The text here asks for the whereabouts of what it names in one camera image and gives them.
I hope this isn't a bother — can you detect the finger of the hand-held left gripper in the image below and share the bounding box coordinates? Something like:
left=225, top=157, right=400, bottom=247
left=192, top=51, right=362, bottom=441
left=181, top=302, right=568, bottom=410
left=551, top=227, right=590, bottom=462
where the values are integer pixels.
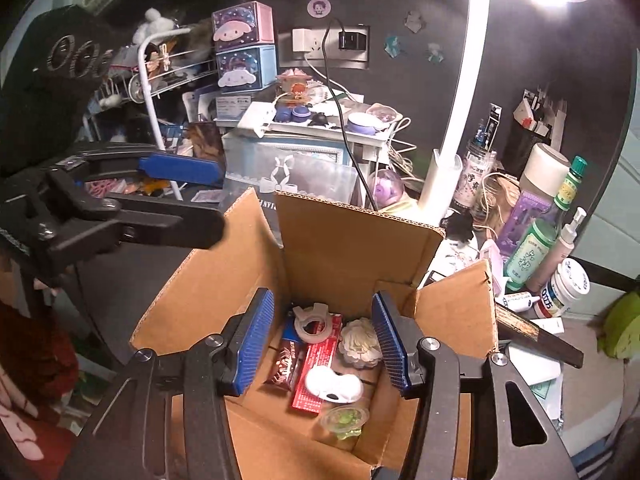
left=77, top=142, right=226, bottom=186
left=74, top=195, right=227, bottom=257

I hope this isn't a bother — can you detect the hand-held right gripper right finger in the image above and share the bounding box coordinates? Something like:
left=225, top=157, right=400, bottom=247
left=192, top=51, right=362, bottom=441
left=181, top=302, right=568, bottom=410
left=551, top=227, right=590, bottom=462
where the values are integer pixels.
left=371, top=290, right=581, bottom=480

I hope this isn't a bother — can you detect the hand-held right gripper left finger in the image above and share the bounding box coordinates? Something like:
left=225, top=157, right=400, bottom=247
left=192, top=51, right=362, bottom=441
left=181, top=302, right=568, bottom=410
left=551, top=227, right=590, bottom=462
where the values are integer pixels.
left=60, top=287, right=276, bottom=480

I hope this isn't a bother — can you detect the white fabric flower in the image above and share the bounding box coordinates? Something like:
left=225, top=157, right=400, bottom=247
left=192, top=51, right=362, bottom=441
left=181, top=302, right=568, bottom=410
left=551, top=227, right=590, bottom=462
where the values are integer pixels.
left=339, top=317, right=383, bottom=368

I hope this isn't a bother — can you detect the blue brown chocolate bar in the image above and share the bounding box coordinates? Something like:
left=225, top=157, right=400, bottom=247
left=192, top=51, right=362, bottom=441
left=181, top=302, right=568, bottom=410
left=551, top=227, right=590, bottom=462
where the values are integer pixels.
left=263, top=317, right=308, bottom=391

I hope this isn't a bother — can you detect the long red box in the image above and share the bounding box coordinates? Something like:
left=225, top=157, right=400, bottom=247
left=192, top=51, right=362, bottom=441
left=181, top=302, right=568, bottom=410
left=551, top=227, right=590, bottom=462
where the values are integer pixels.
left=291, top=314, right=346, bottom=415

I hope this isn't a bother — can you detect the tape roll with pink dispenser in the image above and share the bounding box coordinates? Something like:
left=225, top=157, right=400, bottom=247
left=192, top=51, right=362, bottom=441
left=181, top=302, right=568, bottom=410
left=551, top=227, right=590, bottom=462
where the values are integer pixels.
left=292, top=302, right=333, bottom=345

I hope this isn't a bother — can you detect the clear jelly cup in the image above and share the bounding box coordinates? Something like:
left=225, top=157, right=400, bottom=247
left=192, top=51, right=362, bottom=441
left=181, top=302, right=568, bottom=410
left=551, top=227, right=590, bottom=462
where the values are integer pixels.
left=320, top=405, right=371, bottom=442

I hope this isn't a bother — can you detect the brown cardboard box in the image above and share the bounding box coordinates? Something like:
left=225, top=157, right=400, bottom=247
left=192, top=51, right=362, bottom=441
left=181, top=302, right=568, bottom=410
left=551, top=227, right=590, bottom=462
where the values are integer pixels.
left=130, top=186, right=500, bottom=480

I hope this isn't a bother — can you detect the white blue-label box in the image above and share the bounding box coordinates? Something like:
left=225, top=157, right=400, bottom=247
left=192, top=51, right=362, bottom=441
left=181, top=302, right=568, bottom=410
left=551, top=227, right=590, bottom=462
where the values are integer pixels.
left=215, top=91, right=266, bottom=121

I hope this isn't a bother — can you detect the white power adapter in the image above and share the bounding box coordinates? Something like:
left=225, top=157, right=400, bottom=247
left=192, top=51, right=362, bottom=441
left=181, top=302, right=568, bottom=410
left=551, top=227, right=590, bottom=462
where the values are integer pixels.
left=237, top=101, right=278, bottom=136

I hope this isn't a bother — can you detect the blue character storage box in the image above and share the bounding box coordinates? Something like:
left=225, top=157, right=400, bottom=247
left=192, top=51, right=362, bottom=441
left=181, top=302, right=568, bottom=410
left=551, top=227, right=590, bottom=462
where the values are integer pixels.
left=215, top=44, right=278, bottom=93

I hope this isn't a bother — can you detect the black rhinestone cap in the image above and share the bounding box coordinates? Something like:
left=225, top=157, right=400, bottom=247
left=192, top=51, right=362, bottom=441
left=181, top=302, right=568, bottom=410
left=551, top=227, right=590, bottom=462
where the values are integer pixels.
left=0, top=5, right=118, bottom=176

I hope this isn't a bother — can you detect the white blue tube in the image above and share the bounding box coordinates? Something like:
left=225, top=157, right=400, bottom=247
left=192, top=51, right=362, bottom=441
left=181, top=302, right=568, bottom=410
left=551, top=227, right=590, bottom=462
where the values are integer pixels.
left=495, top=292, right=541, bottom=313

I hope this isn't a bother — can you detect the pink anime figure diorama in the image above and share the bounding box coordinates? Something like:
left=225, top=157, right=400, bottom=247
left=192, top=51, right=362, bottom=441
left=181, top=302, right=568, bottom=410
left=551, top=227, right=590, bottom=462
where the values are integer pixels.
left=275, top=67, right=316, bottom=111

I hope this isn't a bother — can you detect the white desk shelf riser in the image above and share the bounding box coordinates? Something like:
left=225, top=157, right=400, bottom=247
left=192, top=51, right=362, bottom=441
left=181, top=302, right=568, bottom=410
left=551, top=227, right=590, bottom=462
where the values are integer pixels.
left=220, top=120, right=401, bottom=161

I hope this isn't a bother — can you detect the white plush toy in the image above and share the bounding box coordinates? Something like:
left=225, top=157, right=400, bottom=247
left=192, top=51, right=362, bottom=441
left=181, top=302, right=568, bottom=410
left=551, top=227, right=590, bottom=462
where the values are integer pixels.
left=132, top=7, right=176, bottom=43

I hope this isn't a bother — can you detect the dark brown flat box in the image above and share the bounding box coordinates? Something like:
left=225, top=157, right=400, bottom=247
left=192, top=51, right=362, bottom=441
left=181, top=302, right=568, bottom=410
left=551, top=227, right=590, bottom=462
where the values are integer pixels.
left=495, top=305, right=585, bottom=368

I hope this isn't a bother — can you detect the pink character storage box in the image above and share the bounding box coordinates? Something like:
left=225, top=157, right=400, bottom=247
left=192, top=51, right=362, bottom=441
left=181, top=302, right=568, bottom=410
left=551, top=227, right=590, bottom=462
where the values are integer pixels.
left=211, top=1, right=276, bottom=53

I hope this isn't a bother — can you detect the purple ball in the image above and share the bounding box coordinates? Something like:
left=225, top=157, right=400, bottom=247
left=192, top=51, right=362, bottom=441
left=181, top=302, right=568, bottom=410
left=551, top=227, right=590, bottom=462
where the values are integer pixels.
left=372, top=169, right=405, bottom=202

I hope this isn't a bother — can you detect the green plastic bottle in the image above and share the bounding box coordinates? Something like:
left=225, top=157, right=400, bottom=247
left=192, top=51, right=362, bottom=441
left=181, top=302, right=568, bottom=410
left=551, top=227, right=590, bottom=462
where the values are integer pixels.
left=504, top=219, right=558, bottom=283

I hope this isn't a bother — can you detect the purple box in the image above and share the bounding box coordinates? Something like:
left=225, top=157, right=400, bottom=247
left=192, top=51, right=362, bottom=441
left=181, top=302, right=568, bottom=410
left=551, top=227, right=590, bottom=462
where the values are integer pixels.
left=500, top=189, right=551, bottom=261

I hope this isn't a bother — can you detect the white blue-label jar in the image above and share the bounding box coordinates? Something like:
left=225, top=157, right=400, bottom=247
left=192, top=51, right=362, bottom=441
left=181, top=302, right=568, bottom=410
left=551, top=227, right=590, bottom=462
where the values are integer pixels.
left=534, top=257, right=591, bottom=318

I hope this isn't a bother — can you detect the purple bowl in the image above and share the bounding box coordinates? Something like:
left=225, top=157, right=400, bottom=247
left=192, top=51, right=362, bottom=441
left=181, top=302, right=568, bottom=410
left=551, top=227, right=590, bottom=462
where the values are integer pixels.
left=346, top=112, right=379, bottom=136

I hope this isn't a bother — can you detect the clear cup with pens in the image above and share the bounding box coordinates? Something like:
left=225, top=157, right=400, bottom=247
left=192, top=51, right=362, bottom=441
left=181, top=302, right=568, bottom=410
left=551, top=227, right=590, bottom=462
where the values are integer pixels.
left=452, top=105, right=501, bottom=208

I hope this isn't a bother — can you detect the white spray bottle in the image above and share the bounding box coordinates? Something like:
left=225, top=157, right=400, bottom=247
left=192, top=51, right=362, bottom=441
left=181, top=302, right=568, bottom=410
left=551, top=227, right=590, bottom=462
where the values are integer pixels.
left=537, top=206, right=587, bottom=296

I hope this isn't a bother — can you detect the black charger plug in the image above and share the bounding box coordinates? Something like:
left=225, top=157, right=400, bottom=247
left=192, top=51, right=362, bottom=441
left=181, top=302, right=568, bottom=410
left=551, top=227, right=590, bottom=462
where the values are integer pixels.
left=337, top=32, right=368, bottom=52

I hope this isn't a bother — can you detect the white cylinder humidifier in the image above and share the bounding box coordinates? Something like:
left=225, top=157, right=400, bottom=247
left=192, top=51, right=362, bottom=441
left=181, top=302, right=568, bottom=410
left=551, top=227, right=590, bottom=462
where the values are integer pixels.
left=519, top=142, right=571, bottom=196

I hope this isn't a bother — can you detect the green plush toy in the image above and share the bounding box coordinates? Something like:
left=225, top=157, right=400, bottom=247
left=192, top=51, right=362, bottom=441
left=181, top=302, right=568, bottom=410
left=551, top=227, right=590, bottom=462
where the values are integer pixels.
left=597, top=290, right=640, bottom=361

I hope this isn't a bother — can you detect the green-capped glass bottle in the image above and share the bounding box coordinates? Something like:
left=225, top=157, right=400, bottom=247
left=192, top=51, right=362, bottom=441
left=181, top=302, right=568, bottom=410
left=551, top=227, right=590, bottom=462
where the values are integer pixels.
left=552, top=156, right=587, bottom=211

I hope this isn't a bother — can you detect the black pen holder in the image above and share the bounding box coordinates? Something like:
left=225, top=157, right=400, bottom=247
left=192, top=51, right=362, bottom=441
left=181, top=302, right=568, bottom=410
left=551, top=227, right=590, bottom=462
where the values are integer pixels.
left=512, top=87, right=568, bottom=161

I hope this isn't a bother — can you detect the white desk lamp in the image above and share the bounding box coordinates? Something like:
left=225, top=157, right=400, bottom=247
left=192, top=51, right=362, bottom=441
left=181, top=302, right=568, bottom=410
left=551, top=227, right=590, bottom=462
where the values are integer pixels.
left=417, top=0, right=601, bottom=216

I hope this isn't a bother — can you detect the white wire rack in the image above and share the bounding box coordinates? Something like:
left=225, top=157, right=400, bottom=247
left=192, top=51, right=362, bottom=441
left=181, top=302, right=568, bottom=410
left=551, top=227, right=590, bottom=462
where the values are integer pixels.
left=85, top=27, right=221, bottom=201

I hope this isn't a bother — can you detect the black charger cable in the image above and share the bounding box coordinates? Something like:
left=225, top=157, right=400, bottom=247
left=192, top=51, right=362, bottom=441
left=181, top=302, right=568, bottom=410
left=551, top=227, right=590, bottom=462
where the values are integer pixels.
left=320, top=17, right=378, bottom=211

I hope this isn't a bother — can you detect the white wall plug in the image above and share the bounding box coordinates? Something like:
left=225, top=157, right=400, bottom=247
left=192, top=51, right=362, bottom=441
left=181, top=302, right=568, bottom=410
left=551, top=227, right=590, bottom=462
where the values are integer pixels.
left=291, top=29, right=321, bottom=53

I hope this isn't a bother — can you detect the grey wall socket panel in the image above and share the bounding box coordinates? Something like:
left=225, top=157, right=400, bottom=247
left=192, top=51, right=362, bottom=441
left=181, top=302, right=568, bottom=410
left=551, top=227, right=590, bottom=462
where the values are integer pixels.
left=277, top=24, right=371, bottom=70

